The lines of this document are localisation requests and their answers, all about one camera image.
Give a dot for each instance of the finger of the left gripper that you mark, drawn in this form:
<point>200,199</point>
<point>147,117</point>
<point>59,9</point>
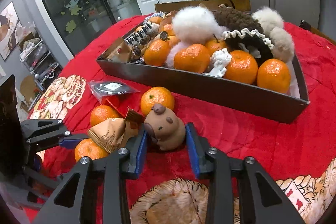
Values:
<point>71,140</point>
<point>42,130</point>

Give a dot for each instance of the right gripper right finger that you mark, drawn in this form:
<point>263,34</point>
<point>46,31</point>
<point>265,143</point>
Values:
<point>260,199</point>

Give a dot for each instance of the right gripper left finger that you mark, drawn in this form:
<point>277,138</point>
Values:
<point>91,182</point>

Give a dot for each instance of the brown pyramid snack packet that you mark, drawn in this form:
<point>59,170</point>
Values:
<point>114,133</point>

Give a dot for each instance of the clear plastic cable bag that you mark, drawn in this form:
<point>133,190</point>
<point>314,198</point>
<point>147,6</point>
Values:
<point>102,90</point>

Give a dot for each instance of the brown capybara toy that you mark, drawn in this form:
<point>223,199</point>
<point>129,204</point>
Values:
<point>167,131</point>

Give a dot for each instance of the mandarin orange cluster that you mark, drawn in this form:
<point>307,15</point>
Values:
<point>215,45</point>

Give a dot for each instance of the red quilted blanket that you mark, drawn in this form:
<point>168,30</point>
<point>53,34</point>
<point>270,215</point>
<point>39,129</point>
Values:
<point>300,156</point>

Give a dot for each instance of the dark cardboard tray box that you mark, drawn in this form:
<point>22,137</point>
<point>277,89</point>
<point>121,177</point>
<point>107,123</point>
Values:
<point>127,63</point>

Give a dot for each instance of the black white hair clip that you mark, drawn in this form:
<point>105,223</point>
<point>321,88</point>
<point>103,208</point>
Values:
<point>143,34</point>

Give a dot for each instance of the tray mandarin middle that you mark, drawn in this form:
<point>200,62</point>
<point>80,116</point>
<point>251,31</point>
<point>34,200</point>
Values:
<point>156,54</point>

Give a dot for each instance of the tray mandarin far right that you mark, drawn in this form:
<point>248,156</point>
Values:
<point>274,75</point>

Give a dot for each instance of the white small figurine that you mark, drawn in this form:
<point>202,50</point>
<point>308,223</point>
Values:
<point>218,63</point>

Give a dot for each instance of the tray mandarin left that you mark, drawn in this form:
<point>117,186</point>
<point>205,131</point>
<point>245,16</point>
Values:
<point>168,28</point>

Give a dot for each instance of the beige fluffy pompom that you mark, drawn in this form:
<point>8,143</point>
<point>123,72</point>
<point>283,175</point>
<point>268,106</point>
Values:
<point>283,45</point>

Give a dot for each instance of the black white frilled scrunchie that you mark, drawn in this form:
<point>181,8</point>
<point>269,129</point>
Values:
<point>252,42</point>

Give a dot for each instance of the white fluffy pompom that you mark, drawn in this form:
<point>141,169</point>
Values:
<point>196,25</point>

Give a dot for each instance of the cream fluffy pompom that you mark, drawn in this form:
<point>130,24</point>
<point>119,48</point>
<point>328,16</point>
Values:
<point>268,19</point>

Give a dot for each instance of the brown knitted plush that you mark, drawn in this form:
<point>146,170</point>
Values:
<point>234,19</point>

